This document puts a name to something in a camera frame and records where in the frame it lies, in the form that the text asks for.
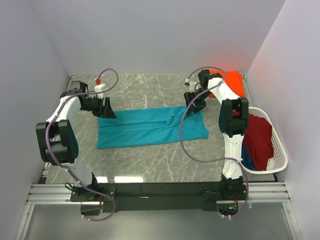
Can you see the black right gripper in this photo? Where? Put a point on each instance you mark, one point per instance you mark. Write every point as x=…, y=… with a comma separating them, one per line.
x=198, y=106

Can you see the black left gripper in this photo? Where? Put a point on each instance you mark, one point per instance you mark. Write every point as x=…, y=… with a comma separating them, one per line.
x=105, y=111

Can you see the teal polo shirt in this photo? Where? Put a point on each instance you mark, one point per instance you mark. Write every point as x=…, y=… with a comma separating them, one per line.
x=140, y=127

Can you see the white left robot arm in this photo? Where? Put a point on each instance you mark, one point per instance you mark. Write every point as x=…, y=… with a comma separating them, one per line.
x=58, y=144

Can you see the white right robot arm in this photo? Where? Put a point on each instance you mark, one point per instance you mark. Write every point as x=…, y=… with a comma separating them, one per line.
x=233, y=121

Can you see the folded orange t shirt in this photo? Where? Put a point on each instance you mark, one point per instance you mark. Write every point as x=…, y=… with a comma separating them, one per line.
x=232, y=88

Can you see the dark red shirt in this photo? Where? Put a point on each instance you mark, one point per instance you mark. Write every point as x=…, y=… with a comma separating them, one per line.
x=258, y=141

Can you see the blue shirt in basket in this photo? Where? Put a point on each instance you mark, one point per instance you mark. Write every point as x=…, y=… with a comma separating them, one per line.
x=247, y=160

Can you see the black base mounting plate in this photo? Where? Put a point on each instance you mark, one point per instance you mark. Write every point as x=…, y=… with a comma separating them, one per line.
x=160, y=196

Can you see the white laundry basket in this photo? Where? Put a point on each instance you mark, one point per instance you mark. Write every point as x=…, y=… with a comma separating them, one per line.
x=280, y=160

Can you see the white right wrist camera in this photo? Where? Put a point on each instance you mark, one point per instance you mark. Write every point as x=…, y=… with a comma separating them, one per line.
x=193, y=86

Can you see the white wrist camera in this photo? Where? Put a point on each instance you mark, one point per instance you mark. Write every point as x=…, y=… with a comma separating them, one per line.
x=100, y=88
x=193, y=86

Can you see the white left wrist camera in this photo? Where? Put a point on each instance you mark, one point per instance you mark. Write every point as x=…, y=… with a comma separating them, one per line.
x=100, y=88

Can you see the aluminium frame rail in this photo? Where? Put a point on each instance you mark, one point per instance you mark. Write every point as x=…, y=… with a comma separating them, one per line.
x=57, y=194

